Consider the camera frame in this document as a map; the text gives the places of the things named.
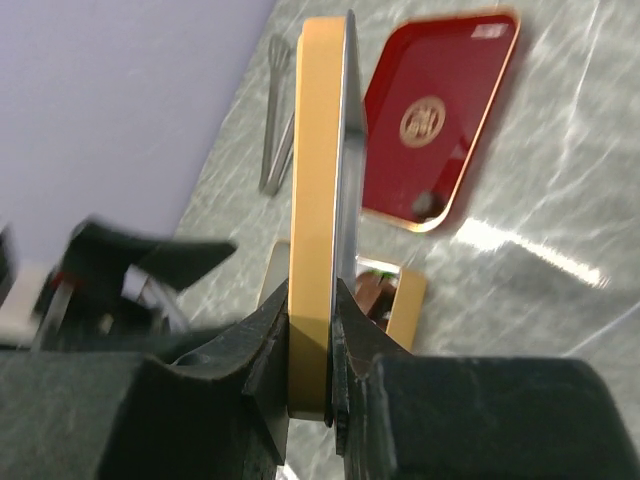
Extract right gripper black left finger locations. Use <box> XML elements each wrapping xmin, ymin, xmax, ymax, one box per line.
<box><xmin>1</xmin><ymin>285</ymin><xmax>289</xmax><ymax>479</ymax></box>

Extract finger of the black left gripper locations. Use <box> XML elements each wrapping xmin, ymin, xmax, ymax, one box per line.
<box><xmin>59</xmin><ymin>217</ymin><xmax>237</xmax><ymax>300</ymax></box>

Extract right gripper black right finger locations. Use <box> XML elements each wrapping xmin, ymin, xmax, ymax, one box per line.
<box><xmin>331</xmin><ymin>282</ymin><xmax>639</xmax><ymax>479</ymax></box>

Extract dark chocolate piece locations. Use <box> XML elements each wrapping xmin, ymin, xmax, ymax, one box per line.
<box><xmin>355</xmin><ymin>270</ymin><xmax>397</xmax><ymax>325</ymax></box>

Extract metal serving tongs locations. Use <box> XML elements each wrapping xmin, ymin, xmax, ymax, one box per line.
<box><xmin>258</xmin><ymin>34</ymin><xmax>295</xmax><ymax>198</ymax></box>

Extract silver tin lid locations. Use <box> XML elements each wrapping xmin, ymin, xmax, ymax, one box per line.
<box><xmin>288</xmin><ymin>11</ymin><xmax>366</xmax><ymax>424</ymax></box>

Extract gold tin box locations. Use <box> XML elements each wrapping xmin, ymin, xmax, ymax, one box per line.
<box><xmin>257</xmin><ymin>239</ymin><xmax>429</xmax><ymax>354</ymax></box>

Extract red rectangular tray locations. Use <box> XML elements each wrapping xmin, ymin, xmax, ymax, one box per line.
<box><xmin>362</xmin><ymin>6</ymin><xmax>521</xmax><ymax>233</ymax></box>

